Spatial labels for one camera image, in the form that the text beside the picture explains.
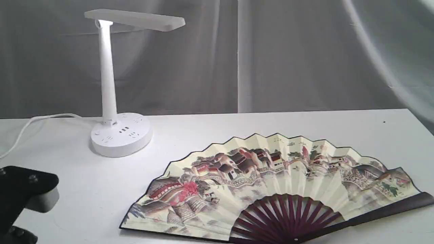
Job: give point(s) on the white desk lamp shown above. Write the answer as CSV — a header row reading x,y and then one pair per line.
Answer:
x,y
122,134

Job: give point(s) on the painted paper folding fan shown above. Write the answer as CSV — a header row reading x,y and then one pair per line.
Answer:
x,y
271,190

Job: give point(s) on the grey backdrop curtain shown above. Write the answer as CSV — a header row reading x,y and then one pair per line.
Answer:
x,y
232,56

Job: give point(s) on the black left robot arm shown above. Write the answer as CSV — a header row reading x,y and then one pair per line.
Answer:
x,y
17,235

